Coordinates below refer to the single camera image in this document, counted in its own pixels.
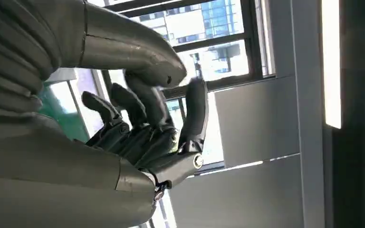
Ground dark window frame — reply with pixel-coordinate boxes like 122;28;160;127
88;0;276;172

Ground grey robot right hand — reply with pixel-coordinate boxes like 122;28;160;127
0;0;209;228

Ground green conveyor belt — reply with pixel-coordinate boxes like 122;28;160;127
38;82;91;143

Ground white light strip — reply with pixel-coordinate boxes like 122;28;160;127
320;0;343;130

